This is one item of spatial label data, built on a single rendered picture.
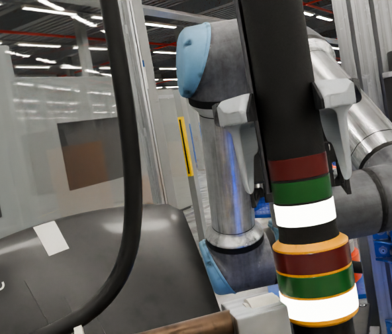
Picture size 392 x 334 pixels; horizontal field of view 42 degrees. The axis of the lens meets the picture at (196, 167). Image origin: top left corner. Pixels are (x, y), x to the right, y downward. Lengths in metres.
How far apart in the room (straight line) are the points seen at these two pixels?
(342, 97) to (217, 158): 0.64
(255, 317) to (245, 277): 0.74
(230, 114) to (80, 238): 0.18
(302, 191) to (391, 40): 0.91
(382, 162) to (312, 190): 0.35
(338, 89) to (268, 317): 0.13
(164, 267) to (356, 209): 0.25
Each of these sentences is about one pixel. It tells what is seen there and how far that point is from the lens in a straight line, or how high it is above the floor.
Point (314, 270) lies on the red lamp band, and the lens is 0.29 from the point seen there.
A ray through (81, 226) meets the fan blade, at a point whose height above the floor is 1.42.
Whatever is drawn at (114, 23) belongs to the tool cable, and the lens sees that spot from 0.27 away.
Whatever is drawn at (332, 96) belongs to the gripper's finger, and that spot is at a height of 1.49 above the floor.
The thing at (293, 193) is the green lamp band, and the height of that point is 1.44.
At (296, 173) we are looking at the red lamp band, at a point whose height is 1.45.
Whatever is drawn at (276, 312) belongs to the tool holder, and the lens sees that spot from 0.29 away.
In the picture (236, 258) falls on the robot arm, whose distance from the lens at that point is 0.99.
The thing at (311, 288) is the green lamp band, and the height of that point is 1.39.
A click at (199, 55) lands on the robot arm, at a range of 0.83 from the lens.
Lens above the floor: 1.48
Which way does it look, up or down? 4 degrees down
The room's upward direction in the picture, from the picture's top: 10 degrees counter-clockwise
